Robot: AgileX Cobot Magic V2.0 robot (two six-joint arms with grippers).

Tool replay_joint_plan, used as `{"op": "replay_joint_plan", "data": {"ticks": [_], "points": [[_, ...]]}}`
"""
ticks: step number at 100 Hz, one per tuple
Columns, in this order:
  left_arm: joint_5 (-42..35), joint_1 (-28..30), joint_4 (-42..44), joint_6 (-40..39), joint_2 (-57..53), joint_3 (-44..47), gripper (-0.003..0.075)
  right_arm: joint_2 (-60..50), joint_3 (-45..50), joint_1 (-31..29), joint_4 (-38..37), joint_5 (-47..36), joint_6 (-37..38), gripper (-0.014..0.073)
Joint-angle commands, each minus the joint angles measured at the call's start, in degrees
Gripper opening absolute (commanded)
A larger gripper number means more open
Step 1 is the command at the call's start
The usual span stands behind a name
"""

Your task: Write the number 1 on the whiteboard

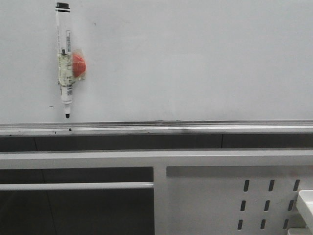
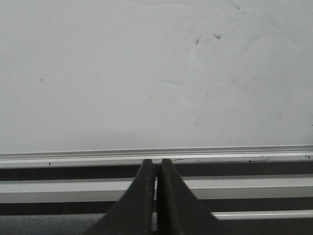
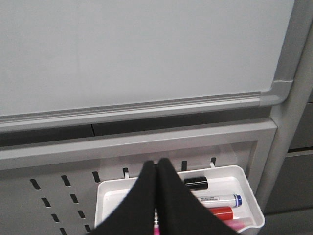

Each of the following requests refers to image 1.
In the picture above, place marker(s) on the white plastic bin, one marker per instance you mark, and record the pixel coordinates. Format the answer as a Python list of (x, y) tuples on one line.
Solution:
[(304, 205)]

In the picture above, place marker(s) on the white whiteboard marker with magnet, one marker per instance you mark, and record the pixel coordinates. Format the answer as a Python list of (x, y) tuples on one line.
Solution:
[(66, 77)]

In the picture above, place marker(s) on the white metal perforated frame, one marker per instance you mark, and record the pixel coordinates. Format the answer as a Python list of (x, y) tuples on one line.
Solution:
[(197, 192)]

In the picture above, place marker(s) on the white whiteboard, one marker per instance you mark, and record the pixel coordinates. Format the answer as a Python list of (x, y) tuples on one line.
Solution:
[(193, 60)]

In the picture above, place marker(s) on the aluminium whiteboard tray rail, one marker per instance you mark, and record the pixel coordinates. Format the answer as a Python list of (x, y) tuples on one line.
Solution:
[(157, 128)]

